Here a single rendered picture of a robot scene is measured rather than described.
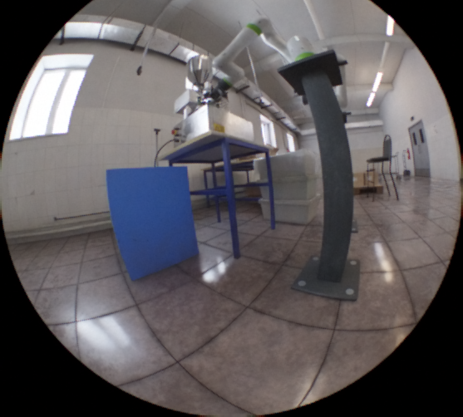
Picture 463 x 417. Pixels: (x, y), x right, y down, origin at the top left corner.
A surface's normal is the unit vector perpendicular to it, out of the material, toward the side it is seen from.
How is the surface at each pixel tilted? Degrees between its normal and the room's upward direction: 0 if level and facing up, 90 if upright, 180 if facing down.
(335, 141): 90
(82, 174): 90
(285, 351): 0
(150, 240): 90
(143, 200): 90
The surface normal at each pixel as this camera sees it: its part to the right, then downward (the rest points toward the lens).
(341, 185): -0.71, 0.10
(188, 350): -0.10, -0.99
